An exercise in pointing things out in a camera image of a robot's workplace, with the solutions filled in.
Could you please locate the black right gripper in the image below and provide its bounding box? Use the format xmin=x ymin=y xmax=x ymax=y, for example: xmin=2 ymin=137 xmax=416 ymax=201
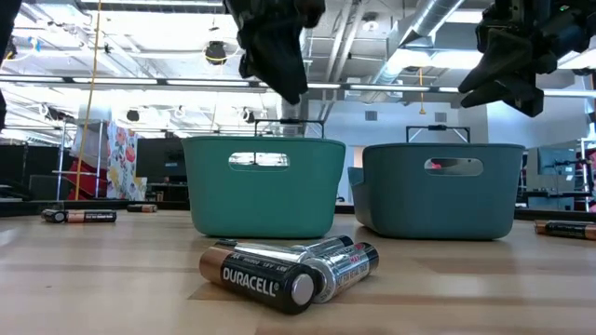
xmin=458 ymin=0 xmax=596 ymax=117

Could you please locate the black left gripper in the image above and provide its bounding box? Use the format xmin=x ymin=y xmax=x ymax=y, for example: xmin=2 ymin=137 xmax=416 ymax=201
xmin=223 ymin=0 xmax=327 ymax=106

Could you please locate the green plastic bin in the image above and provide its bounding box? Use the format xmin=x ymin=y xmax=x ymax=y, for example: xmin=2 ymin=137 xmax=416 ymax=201
xmin=181 ymin=135 xmax=347 ymax=240

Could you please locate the dark teal plastic bin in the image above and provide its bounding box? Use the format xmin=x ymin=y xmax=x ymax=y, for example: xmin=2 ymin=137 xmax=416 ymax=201
xmin=347 ymin=141 xmax=526 ymax=241

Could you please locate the grey monitor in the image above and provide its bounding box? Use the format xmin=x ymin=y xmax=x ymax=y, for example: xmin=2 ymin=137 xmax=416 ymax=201
xmin=535 ymin=147 xmax=578 ymax=177

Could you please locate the round white ceiling fixture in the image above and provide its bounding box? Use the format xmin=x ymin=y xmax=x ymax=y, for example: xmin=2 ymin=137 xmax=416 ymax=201
xmin=361 ymin=12 xmax=381 ymax=33

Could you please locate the white metal rack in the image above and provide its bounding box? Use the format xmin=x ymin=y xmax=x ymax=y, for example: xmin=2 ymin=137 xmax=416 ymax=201
xmin=578 ymin=137 xmax=596 ymax=213

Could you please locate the black computer monitor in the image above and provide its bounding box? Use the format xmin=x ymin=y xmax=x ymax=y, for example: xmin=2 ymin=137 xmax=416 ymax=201
xmin=135 ymin=137 xmax=186 ymax=183

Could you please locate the floral patterned cloth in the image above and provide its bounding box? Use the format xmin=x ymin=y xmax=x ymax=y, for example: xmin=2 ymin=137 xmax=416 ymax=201
xmin=106 ymin=121 xmax=148 ymax=202

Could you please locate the silver Energizer AA battery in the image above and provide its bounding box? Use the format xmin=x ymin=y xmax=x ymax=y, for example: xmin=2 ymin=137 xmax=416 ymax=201
xmin=305 ymin=241 xmax=381 ymax=305
xmin=214 ymin=236 xmax=356 ymax=264

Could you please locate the red object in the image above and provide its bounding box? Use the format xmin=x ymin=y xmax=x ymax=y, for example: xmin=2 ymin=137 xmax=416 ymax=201
xmin=67 ymin=160 xmax=111 ymax=201

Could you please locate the silver metal rack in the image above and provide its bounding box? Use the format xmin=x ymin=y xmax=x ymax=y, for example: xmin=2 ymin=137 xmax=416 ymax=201
xmin=50 ymin=119 xmax=109 ymax=201

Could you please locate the black partition panel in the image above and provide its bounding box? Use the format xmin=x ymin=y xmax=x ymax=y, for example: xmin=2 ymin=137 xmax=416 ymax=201
xmin=0 ymin=143 xmax=61 ymax=202

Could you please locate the black ceiling camera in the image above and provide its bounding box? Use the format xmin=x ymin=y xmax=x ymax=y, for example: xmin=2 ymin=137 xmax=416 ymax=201
xmin=204 ymin=40 xmax=228 ymax=66

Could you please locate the yellow hanging cord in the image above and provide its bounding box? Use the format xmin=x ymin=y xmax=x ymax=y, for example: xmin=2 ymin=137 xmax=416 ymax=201
xmin=417 ymin=67 xmax=427 ymax=116

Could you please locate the silver slanted ceiling duct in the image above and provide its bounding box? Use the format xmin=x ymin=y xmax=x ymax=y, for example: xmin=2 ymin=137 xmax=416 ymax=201
xmin=372 ymin=0 xmax=467 ymax=87

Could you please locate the long yellow cable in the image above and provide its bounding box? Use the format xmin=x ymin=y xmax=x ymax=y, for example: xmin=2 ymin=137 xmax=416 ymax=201
xmin=74 ymin=0 xmax=102 ymax=202

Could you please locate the black aluminium table frame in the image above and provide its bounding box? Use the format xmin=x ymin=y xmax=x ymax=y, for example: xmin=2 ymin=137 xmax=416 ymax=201
xmin=0 ymin=198 xmax=596 ymax=222

